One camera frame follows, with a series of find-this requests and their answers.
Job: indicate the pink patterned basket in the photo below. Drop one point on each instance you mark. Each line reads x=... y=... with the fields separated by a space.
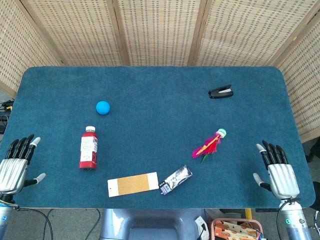
x=236 y=228

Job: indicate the woven bamboo folding screen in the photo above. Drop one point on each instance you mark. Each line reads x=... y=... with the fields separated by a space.
x=160 y=32

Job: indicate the white power strip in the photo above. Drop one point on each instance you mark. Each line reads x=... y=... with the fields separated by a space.
x=201 y=226

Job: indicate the black stapler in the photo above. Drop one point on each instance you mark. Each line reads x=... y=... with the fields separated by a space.
x=221 y=92

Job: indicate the blue-grey robot torso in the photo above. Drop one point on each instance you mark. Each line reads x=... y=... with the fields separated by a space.
x=152 y=225

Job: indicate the white card with cork panel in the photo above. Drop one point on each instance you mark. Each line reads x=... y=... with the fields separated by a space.
x=133 y=184

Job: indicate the red drink bottle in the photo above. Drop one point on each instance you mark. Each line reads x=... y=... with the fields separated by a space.
x=88 y=148

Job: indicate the blue felt table mat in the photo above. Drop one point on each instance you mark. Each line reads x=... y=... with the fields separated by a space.
x=155 y=135

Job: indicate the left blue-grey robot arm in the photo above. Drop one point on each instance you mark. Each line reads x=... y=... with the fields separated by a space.
x=4 y=216

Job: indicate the pink feather shuttlecock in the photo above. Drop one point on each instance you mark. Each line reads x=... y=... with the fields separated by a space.
x=210 y=147

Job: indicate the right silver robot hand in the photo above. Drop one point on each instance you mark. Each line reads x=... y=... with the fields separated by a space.
x=282 y=178

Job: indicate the black electronics pile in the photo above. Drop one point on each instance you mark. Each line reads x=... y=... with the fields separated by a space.
x=4 y=112

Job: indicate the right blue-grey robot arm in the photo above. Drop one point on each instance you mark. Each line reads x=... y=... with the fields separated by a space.
x=295 y=220

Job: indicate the silver foil packet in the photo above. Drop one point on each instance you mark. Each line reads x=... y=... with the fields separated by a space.
x=175 y=179

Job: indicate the blue ball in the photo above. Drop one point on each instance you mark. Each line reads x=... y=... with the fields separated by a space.
x=103 y=108

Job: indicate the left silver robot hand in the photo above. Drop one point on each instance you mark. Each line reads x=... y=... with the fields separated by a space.
x=11 y=171

